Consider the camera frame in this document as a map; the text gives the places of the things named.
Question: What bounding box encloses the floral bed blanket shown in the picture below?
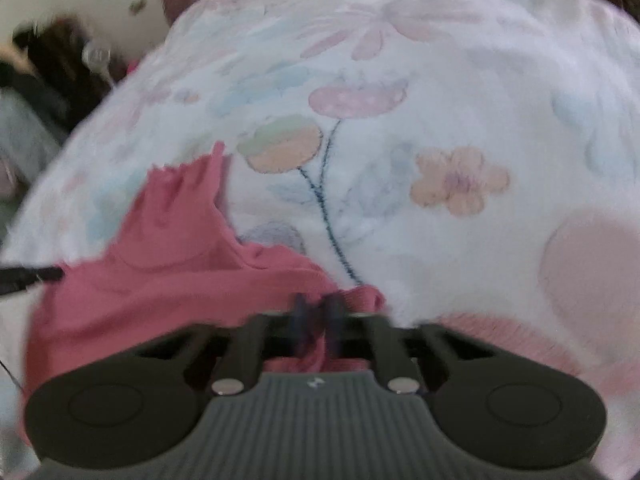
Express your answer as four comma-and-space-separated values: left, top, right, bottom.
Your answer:
0, 0, 640, 480

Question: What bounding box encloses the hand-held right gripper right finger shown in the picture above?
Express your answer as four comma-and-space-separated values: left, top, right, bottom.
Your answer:
320, 294, 503, 395

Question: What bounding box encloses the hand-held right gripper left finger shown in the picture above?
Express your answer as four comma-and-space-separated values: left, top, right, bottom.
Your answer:
134, 294, 315, 396

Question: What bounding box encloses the white standing fan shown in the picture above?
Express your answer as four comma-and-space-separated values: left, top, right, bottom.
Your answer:
81, 39, 117, 86

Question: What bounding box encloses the rack of dark clothes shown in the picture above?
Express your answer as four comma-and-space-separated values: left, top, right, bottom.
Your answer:
0, 16, 113, 121

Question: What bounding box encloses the pink turtleneck shirt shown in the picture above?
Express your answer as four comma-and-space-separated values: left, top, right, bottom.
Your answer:
19, 141, 387, 441

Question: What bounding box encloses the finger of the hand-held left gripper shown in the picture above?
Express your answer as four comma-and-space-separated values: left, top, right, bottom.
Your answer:
0, 265, 64, 297

